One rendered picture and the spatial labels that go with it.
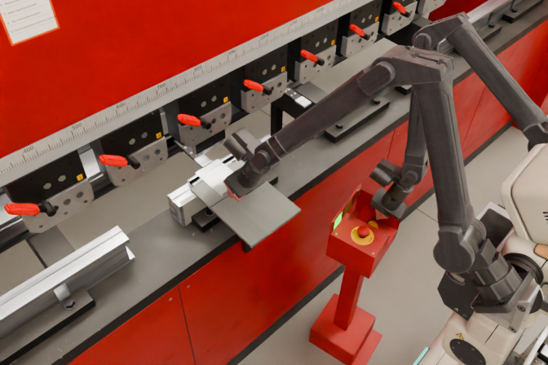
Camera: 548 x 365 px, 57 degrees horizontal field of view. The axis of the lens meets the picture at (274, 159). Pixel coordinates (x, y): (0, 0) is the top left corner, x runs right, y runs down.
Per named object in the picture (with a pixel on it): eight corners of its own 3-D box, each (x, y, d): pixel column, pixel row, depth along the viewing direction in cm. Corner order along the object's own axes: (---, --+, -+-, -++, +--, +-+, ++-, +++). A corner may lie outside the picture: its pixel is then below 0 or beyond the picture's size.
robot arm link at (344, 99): (398, 82, 89) (420, 63, 96) (379, 55, 88) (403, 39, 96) (258, 174, 119) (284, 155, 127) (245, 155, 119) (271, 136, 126)
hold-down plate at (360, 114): (334, 144, 174) (335, 138, 172) (323, 136, 177) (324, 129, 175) (389, 107, 189) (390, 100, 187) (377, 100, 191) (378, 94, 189)
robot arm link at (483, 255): (494, 273, 97) (501, 257, 101) (465, 230, 96) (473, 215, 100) (453, 283, 103) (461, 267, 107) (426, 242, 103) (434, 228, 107)
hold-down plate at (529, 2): (511, 24, 232) (514, 18, 230) (501, 19, 235) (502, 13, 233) (542, 2, 247) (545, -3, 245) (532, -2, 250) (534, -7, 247)
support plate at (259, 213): (251, 248, 130) (251, 246, 129) (190, 191, 143) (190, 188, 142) (301, 212, 138) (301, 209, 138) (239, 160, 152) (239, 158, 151)
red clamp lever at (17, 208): (11, 209, 95) (58, 209, 104) (2, 197, 98) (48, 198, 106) (7, 217, 96) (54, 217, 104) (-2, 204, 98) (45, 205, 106)
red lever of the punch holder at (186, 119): (184, 117, 115) (213, 124, 123) (174, 108, 117) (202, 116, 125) (181, 124, 115) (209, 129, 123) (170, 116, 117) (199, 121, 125)
